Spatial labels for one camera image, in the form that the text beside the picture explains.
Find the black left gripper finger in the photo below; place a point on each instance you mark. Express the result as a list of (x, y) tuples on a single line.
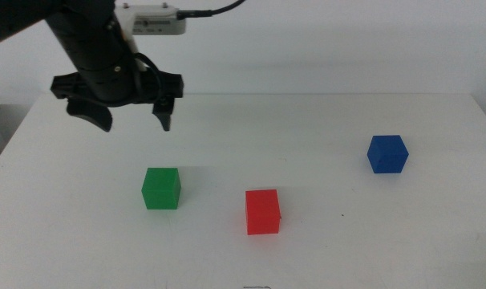
[(164, 114), (92, 114)]

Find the green cube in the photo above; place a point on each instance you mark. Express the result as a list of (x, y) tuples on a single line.
[(161, 188)]

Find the blue cube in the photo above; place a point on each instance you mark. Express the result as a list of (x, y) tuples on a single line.
[(387, 154)]

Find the red cube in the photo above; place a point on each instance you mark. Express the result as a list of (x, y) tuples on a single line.
[(262, 212)]

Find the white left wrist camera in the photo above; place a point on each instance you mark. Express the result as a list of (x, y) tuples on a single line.
[(155, 22)]

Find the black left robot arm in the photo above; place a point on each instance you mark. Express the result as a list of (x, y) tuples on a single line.
[(82, 36)]

